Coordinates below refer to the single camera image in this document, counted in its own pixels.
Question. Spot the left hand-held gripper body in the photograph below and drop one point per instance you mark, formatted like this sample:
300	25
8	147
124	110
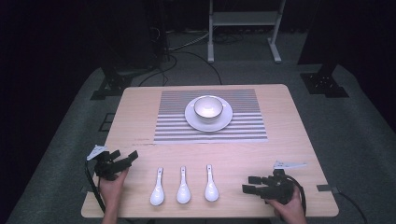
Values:
107	169

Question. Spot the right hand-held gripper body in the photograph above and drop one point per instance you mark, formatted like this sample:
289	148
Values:
278	188

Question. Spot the person's left hand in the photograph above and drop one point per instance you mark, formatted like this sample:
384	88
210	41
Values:
111	189

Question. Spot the person's right hand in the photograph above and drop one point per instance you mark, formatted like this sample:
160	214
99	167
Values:
291	211

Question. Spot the white ceramic spoon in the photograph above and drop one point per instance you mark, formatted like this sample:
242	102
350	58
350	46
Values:
211	189
157	193
183	191

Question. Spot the grey tape strip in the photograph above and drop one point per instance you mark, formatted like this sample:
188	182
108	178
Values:
327	188

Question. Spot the striped grey placemat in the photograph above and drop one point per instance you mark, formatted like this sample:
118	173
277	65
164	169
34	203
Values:
174	124

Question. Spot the white round plate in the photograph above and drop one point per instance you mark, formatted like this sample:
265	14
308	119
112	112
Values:
194	121

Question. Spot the black stand with floor brace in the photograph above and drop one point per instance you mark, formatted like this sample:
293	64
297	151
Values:
124	74

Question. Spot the white bowl with dark rim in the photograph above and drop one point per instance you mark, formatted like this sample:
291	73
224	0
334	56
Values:
208	109

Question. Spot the white metal stand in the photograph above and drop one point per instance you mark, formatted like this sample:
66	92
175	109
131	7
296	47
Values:
246	18

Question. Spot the black stand with base plate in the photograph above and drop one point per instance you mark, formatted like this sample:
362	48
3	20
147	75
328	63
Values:
323	77

